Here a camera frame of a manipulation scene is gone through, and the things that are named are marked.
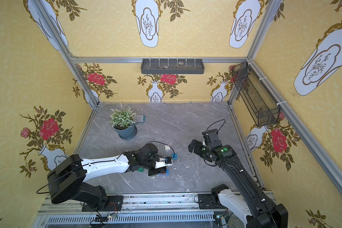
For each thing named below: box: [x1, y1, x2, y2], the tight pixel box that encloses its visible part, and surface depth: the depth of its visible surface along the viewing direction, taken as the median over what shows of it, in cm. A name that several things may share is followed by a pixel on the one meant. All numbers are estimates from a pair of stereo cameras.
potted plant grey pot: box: [107, 103, 138, 140], surface depth 92 cm
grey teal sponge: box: [136, 114, 146, 123], surface depth 112 cm
